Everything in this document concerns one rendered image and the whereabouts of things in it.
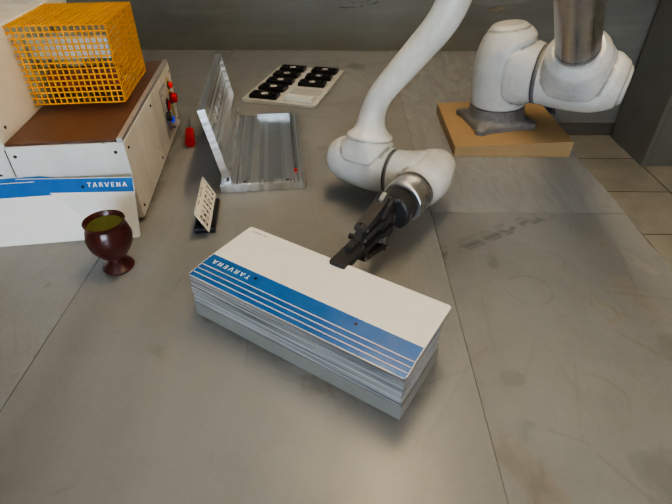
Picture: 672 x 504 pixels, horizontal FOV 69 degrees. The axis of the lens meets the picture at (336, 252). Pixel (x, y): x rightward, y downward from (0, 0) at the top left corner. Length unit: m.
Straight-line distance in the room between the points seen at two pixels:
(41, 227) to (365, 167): 0.70
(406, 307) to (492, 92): 0.86
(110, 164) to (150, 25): 2.69
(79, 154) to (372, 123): 0.61
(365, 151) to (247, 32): 2.60
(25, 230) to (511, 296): 0.99
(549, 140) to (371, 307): 0.89
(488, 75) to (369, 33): 2.16
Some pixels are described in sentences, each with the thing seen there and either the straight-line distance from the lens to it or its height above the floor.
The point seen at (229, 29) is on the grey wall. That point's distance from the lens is 3.62.
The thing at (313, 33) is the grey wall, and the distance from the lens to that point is 3.55.
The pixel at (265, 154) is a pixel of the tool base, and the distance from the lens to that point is 1.36.
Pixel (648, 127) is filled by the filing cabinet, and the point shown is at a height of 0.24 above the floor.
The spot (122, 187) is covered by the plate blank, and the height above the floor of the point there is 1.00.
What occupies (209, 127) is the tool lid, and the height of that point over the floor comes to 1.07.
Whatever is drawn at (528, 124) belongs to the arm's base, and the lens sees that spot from 1.54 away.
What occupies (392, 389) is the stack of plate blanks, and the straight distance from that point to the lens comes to 0.69.
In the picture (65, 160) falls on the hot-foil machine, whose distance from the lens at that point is 1.15.
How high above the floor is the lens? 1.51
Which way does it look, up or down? 37 degrees down
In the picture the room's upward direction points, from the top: straight up
